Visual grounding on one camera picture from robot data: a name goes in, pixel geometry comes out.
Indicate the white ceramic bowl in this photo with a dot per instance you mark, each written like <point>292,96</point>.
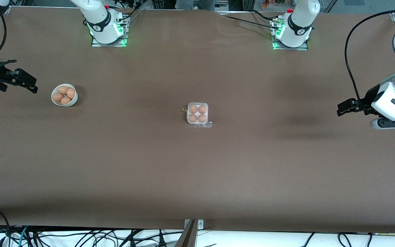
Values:
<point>74,101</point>

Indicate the brown egg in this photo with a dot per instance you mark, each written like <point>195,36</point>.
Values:
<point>58,97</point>
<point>202,118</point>
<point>63,90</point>
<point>66,101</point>
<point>202,109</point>
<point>192,118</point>
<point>193,109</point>
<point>71,93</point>

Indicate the clear plastic egg box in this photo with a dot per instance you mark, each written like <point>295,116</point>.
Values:
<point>197,113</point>

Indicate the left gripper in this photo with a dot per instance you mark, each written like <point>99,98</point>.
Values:
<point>370,97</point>

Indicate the orange background item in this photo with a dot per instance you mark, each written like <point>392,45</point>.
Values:
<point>265,4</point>

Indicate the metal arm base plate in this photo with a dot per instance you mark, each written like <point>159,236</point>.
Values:
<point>303,48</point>
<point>96,44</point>

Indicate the metal table edge bracket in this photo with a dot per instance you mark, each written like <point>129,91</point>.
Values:
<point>201,224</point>

